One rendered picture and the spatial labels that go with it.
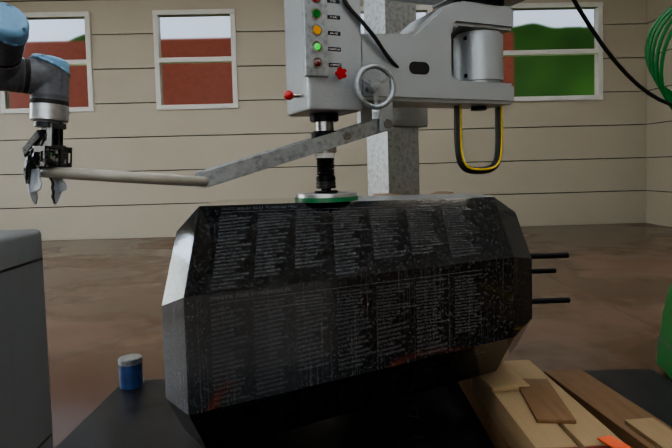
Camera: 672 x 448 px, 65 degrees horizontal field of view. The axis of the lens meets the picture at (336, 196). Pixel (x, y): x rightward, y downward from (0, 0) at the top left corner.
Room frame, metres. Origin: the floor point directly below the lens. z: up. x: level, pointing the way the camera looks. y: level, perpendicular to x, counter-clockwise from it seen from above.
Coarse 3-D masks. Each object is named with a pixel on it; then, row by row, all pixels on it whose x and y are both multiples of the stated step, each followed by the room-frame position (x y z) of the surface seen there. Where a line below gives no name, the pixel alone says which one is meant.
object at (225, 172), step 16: (352, 128) 1.81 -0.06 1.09; (368, 128) 1.84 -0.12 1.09; (288, 144) 1.84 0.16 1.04; (304, 144) 1.74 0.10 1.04; (320, 144) 1.76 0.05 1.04; (336, 144) 1.79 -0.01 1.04; (240, 160) 1.66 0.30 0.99; (256, 160) 1.68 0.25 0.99; (272, 160) 1.70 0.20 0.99; (288, 160) 1.72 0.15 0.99; (208, 176) 1.62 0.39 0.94; (224, 176) 1.64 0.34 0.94; (240, 176) 1.66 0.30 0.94
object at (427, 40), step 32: (416, 32) 1.88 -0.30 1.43; (448, 32) 1.92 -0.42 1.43; (384, 64) 1.82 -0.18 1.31; (416, 64) 1.87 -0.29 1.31; (448, 64) 1.92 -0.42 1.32; (384, 96) 1.82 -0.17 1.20; (416, 96) 1.87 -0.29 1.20; (448, 96) 1.92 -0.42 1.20; (480, 96) 1.98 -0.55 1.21; (512, 96) 2.04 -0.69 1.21; (384, 128) 1.83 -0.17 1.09
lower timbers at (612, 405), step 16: (464, 384) 2.11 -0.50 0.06; (560, 384) 2.04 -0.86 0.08; (576, 384) 2.02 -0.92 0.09; (592, 384) 2.01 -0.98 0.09; (576, 400) 1.93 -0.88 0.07; (592, 400) 1.88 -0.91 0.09; (608, 400) 1.87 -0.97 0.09; (624, 400) 1.87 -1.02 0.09; (480, 416) 1.88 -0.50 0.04; (608, 416) 1.75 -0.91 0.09; (624, 416) 1.75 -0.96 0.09; (640, 416) 1.75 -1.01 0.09; (496, 432) 1.69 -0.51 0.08; (624, 432) 1.66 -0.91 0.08
